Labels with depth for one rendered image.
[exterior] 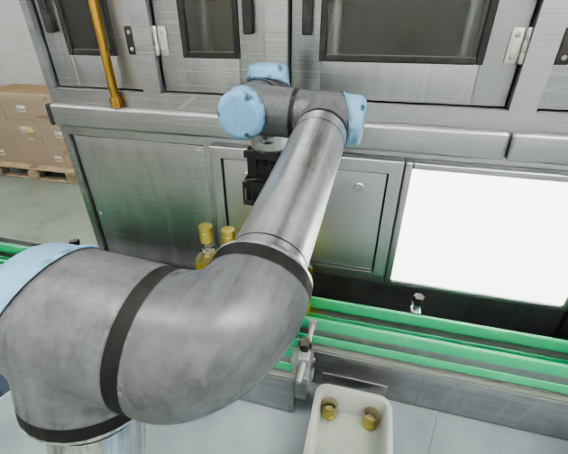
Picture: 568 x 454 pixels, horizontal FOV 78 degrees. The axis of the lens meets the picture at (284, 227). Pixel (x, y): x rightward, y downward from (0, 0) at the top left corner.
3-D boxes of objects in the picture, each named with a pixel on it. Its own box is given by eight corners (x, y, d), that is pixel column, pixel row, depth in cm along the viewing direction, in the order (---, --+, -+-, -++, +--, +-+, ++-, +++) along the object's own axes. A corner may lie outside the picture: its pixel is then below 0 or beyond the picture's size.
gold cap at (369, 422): (382, 418, 79) (380, 429, 81) (374, 404, 82) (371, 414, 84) (368, 422, 78) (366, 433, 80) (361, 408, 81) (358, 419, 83)
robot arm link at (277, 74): (236, 66, 59) (254, 60, 66) (241, 131, 64) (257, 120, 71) (281, 67, 57) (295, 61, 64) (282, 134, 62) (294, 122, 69)
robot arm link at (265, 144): (293, 122, 69) (281, 134, 63) (293, 145, 72) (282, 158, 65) (258, 121, 71) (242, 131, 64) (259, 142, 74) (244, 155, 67)
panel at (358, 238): (563, 304, 87) (632, 176, 69) (567, 313, 84) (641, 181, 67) (224, 252, 106) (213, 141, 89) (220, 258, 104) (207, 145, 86)
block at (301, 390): (316, 368, 90) (316, 349, 86) (308, 402, 82) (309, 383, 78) (302, 365, 91) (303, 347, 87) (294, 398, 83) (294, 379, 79)
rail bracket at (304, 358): (317, 343, 88) (320, 306, 81) (304, 404, 74) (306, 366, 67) (306, 341, 88) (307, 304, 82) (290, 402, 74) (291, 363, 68)
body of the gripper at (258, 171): (255, 193, 80) (252, 140, 74) (292, 197, 78) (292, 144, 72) (242, 208, 74) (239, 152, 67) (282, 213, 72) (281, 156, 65)
